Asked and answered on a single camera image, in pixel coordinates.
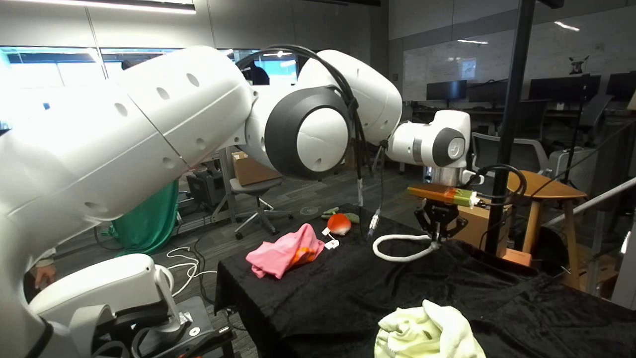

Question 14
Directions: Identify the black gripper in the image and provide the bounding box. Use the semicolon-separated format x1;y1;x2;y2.
413;199;469;247

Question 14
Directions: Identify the white braided rope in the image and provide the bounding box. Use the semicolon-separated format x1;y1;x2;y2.
370;231;443;265

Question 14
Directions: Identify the orange plush toy with tag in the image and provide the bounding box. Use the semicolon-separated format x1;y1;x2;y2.
320;205;364;253

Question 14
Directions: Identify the large pale yellow cloth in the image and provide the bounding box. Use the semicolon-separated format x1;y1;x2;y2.
374;299;489;358

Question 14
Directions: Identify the cardboard box with black tape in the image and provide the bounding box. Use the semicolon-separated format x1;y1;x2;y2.
435;197;513;251

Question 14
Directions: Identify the wooden stool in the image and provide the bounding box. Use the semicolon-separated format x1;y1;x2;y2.
503;170;590;293

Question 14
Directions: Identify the light framed mesh office chair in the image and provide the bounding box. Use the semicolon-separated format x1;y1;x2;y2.
471;130;551;182

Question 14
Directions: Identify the small pale yellow cloth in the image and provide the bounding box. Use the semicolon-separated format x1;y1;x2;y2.
455;325;491;358

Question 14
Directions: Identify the black computer monitor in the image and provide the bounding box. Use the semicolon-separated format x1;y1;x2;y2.
527;74;604;108
425;78;469;112
604;70;636;104
467;78;511;112

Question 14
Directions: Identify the black velvet tablecloth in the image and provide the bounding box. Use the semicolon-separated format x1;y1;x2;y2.
213;203;636;358

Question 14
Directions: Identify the tall metal pole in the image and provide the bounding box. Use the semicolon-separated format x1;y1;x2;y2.
485;0;539;259

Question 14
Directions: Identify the pink cloth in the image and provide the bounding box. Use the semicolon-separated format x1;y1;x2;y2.
245;221;328;281

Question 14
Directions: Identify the white leaning rod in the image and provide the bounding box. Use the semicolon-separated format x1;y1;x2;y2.
541;176;636;229

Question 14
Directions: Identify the grey swivel office chair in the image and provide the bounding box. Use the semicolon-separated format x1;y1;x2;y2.
211;148;294;243

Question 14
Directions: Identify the small open cardboard box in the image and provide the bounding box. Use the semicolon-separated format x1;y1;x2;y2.
231;150;284;190

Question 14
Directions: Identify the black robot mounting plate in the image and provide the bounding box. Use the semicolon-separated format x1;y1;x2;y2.
92;295;235;358

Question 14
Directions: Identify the green draped cloth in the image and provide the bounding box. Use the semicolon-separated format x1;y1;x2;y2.
107;180;183;257

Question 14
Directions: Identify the orange green wrist camera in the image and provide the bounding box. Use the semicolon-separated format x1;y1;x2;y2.
406;184;483;209

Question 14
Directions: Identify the black looped gripper cable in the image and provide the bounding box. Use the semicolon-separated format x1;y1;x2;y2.
463;164;531;205

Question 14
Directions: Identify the black cable with silver connector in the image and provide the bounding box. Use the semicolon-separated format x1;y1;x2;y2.
235;44;400;239

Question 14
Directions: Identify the black drone wall figure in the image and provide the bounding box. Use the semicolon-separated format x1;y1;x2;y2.
567;54;592;78

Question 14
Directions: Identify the white floor cable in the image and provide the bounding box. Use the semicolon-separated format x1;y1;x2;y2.
153;245;219;303

